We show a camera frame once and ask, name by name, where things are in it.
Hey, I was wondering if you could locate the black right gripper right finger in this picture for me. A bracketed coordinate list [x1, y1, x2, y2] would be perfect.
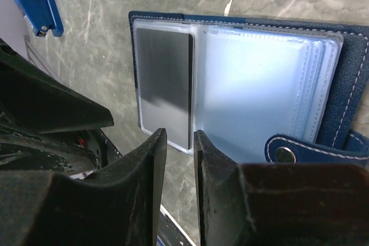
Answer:
[194, 131, 368, 245]

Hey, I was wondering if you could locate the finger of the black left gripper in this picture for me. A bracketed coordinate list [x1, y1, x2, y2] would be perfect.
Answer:
[1, 41, 114, 133]
[1, 127, 100, 176]

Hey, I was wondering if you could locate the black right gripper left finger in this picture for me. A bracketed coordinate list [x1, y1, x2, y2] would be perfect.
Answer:
[1, 128, 167, 245]

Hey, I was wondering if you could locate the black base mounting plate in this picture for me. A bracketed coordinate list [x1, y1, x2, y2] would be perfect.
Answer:
[157, 205, 200, 245]

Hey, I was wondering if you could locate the blue leather card holder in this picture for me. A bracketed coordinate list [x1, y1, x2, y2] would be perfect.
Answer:
[129, 11, 368, 166]

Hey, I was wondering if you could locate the blue black handled tool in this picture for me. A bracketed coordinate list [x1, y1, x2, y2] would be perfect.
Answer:
[14, 0, 64, 37]

